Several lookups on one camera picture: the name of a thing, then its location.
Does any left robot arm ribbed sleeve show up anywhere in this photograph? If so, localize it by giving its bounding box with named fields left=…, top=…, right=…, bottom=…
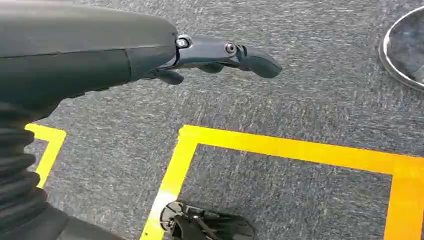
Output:
left=0, top=102, right=124, bottom=240

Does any yellow tape outline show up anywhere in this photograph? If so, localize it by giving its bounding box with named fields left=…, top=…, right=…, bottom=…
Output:
left=139, top=124, right=424, bottom=240
left=24, top=123, right=67, bottom=189

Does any round chrome rimmed base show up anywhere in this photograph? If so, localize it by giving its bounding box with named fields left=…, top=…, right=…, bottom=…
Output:
left=378, top=4, right=424, bottom=92

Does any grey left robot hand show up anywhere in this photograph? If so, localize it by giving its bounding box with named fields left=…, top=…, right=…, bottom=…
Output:
left=0, top=0, right=283, bottom=122

